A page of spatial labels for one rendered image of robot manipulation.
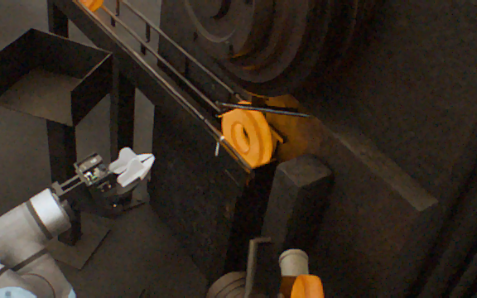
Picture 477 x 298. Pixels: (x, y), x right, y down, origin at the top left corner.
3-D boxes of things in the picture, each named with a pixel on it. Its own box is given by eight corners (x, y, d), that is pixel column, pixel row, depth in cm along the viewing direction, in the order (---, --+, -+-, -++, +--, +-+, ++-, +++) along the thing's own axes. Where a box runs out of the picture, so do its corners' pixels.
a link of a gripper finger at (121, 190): (143, 180, 121) (105, 204, 119) (145, 185, 122) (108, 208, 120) (132, 166, 124) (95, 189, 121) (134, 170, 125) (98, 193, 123)
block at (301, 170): (292, 223, 144) (314, 147, 128) (313, 246, 139) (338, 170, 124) (257, 239, 139) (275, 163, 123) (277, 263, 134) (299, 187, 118)
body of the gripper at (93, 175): (114, 171, 116) (60, 204, 112) (126, 197, 122) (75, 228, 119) (98, 148, 120) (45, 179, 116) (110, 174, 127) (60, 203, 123)
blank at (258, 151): (242, 87, 137) (229, 90, 135) (280, 135, 130) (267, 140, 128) (227, 132, 148) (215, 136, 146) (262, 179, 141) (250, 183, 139)
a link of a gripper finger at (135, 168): (155, 151, 120) (115, 175, 117) (161, 169, 125) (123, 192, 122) (147, 141, 122) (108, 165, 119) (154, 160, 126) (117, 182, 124)
